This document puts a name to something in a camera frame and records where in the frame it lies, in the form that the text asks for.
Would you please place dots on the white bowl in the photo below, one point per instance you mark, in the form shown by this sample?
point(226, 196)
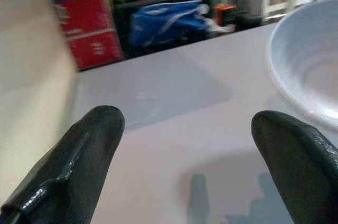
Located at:
point(306, 57)

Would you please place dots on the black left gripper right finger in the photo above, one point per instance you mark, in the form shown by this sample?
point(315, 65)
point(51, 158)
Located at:
point(298, 166)

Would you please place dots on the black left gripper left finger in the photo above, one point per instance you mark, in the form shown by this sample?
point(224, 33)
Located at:
point(79, 166)

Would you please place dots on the cream white box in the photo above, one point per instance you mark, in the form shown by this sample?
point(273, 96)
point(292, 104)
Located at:
point(29, 76)

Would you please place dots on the orange and black device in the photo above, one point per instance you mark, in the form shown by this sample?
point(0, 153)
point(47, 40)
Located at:
point(224, 14)

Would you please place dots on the red and blue cardboard box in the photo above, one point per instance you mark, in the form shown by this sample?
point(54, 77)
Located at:
point(87, 28)

